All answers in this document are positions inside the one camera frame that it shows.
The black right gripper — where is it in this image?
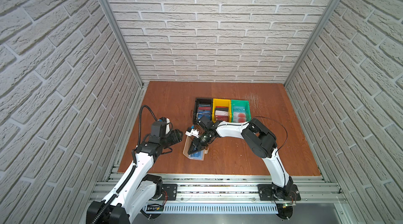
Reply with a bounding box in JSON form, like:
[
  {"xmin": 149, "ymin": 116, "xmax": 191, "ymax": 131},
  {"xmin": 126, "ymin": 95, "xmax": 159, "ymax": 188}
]
[{"xmin": 187, "ymin": 130, "xmax": 212, "ymax": 154}]

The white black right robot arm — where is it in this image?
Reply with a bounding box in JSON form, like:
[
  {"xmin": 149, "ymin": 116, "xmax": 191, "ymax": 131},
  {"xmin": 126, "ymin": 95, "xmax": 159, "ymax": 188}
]
[{"xmin": 185, "ymin": 116, "xmax": 301, "ymax": 201}]

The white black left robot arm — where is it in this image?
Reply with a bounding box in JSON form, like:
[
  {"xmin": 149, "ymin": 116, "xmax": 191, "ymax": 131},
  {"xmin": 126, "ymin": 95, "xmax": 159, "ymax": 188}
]
[{"xmin": 86, "ymin": 129, "xmax": 183, "ymax": 224}]

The black plastic bin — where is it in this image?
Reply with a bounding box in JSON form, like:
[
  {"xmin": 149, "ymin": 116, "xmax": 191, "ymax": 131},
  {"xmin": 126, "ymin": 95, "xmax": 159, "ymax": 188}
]
[{"xmin": 192, "ymin": 98, "xmax": 213, "ymax": 124}]

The yellow plastic bin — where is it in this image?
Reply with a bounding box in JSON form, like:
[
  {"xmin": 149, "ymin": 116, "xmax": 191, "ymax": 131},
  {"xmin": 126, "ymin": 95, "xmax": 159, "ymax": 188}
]
[{"xmin": 212, "ymin": 99, "xmax": 232, "ymax": 122}]

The green plastic bin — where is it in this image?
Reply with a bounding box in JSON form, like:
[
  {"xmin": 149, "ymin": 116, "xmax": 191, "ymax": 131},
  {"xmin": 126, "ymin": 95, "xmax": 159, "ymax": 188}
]
[{"xmin": 231, "ymin": 100, "xmax": 251, "ymax": 123}]

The aluminium corner profile left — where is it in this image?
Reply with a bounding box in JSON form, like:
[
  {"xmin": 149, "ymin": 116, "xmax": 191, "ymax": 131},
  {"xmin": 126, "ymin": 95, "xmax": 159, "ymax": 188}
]
[{"xmin": 98, "ymin": 0, "xmax": 144, "ymax": 88}]

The aluminium corner profile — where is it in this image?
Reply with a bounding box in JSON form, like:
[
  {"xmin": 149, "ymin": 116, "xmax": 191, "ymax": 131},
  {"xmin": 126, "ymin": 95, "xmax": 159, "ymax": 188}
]
[
  {"xmin": 284, "ymin": 0, "xmax": 341, "ymax": 88},
  {"xmin": 98, "ymin": 0, "xmax": 144, "ymax": 88}
]

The aluminium corner profile right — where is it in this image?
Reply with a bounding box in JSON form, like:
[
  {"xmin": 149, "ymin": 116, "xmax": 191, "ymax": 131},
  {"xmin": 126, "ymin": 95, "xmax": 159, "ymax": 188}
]
[{"xmin": 284, "ymin": 0, "xmax": 341, "ymax": 88}]

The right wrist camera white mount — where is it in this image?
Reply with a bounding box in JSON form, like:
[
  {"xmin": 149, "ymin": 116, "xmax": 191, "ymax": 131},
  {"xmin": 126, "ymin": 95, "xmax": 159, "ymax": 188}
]
[{"xmin": 185, "ymin": 125, "xmax": 200, "ymax": 138}]

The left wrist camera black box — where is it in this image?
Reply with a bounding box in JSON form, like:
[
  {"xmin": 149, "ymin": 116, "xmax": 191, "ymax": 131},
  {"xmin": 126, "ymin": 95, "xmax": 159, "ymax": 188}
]
[{"xmin": 151, "ymin": 117, "xmax": 171, "ymax": 137}]

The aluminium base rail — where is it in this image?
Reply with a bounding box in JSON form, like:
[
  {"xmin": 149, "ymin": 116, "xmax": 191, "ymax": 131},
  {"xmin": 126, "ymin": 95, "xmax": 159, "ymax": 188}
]
[{"xmin": 88, "ymin": 173, "xmax": 347, "ymax": 215}]

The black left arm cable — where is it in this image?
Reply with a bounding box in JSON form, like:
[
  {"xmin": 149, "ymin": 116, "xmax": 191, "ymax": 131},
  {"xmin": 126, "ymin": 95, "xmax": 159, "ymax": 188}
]
[{"xmin": 137, "ymin": 105, "xmax": 158, "ymax": 146}]

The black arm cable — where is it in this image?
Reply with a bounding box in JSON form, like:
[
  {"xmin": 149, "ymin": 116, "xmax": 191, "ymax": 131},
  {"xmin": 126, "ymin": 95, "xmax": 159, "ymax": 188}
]
[
  {"xmin": 137, "ymin": 105, "xmax": 158, "ymax": 146},
  {"xmin": 251, "ymin": 116, "xmax": 289, "ymax": 155}
]

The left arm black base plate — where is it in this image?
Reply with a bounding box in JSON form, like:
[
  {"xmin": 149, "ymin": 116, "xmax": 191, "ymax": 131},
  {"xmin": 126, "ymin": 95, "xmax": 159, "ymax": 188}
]
[{"xmin": 151, "ymin": 184, "xmax": 178, "ymax": 201}]

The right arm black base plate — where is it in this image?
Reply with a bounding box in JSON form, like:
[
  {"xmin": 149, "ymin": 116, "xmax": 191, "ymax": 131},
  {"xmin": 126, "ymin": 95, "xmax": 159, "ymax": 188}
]
[{"xmin": 257, "ymin": 184, "xmax": 301, "ymax": 202}]

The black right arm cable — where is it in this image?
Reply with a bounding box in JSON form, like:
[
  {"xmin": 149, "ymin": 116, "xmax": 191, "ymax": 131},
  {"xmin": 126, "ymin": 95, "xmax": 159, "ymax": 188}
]
[{"xmin": 251, "ymin": 116, "xmax": 289, "ymax": 155}]

